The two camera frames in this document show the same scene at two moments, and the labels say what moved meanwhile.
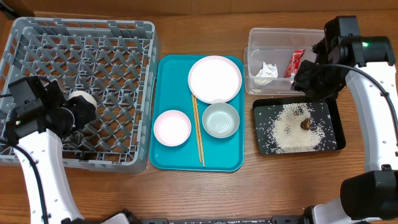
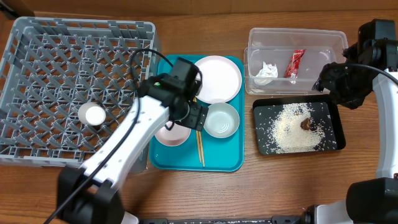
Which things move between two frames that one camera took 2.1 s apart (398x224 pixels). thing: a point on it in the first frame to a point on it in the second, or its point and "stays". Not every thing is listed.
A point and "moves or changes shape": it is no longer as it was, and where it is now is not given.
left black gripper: (86, 111) to (196, 116)
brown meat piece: (305, 124) stays
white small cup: (79, 93) moves or changes shape
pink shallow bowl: (172, 128) stays
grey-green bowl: (221, 120) stays
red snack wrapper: (295, 61) stays
